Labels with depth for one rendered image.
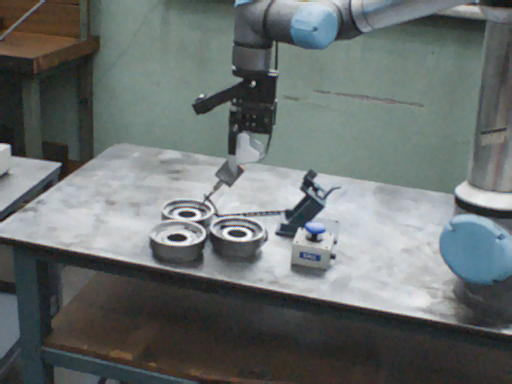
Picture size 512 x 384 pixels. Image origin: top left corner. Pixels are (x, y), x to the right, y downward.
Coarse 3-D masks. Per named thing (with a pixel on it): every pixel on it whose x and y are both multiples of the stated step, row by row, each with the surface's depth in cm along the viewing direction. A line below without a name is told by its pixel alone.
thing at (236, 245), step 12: (216, 228) 127; (228, 228) 127; (240, 228) 127; (264, 228) 126; (216, 240) 122; (228, 240) 120; (240, 240) 120; (252, 240) 121; (228, 252) 122; (240, 252) 121; (252, 252) 123
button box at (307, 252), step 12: (300, 228) 126; (300, 240) 121; (312, 240) 121; (324, 240) 122; (300, 252) 120; (312, 252) 120; (324, 252) 119; (300, 264) 121; (312, 264) 121; (324, 264) 120
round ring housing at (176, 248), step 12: (156, 228) 124; (168, 228) 125; (180, 228) 126; (192, 228) 126; (156, 240) 118; (168, 240) 123; (180, 240) 124; (204, 240) 121; (156, 252) 118; (168, 252) 117; (180, 252) 117; (192, 252) 118
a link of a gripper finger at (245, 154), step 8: (240, 136) 124; (248, 136) 124; (240, 144) 125; (248, 144) 124; (240, 152) 125; (248, 152) 125; (256, 152) 125; (232, 160) 125; (240, 160) 126; (248, 160) 125; (256, 160) 125; (232, 168) 126
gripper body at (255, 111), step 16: (256, 80) 121; (272, 80) 120; (240, 96) 122; (256, 96) 122; (272, 96) 121; (240, 112) 122; (256, 112) 121; (272, 112) 125; (240, 128) 123; (256, 128) 123
